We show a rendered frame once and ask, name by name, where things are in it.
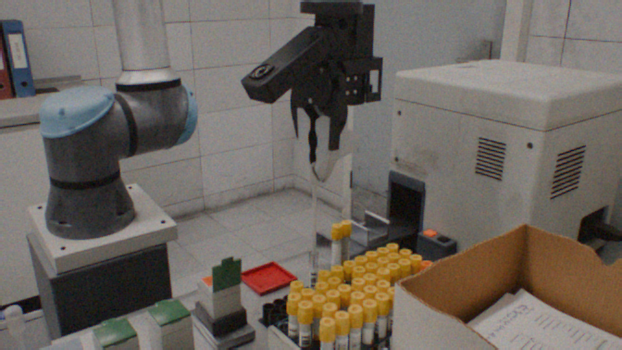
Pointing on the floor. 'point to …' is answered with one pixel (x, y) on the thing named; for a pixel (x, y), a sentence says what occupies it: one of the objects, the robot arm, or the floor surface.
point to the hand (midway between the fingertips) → (316, 172)
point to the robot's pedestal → (99, 288)
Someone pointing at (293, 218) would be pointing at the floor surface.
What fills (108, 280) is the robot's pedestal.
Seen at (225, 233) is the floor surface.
